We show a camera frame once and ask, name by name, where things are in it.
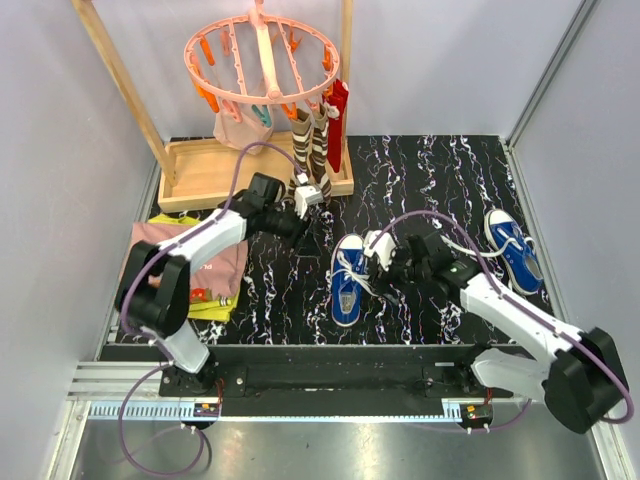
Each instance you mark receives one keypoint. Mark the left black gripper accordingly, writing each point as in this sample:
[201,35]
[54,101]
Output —
[302,236]

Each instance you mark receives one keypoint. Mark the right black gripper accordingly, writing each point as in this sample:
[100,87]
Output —
[389,278]

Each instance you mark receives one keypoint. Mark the blue sneaker with white laces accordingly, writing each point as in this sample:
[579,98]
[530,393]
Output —
[352,274]

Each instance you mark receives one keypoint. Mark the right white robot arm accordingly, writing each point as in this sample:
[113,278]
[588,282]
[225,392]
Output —
[577,374]

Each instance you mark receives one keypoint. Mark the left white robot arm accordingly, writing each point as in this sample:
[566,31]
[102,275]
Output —
[153,295]

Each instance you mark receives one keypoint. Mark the pink folded t-shirt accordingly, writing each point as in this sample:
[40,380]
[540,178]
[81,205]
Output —
[150,240]

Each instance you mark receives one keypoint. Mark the right brown striped sock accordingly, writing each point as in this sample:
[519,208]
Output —
[319,151]

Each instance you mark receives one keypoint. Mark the brown striped sock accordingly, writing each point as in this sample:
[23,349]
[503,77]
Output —
[301,139]
[319,151]

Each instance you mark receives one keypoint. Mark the yellow folded t-shirt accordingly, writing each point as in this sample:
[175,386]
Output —
[203,307]

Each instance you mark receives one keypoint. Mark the left brown striped sock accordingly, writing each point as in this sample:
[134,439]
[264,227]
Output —
[301,139]

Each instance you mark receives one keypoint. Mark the wooden drying rack stand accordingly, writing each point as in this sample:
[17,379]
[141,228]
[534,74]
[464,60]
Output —
[198,174]

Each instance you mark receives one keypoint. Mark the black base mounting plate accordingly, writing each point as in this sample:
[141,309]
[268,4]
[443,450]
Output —
[368,374]

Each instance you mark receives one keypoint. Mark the pink mesh laundry bag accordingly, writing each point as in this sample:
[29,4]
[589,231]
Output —
[237,125]

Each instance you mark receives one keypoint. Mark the red hanging sock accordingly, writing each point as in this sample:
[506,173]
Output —
[336,101]

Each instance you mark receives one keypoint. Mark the pink round clip hanger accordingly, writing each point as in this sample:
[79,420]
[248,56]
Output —
[258,62]

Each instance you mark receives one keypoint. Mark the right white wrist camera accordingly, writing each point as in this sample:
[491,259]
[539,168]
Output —
[379,246]

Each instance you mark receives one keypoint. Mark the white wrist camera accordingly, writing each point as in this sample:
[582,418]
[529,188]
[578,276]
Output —
[379,246]
[306,195]

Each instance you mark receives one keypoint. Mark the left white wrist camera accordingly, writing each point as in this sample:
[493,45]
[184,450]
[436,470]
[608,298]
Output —
[306,195]

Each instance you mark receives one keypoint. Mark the aluminium slotted rail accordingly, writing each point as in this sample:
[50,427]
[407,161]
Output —
[309,408]

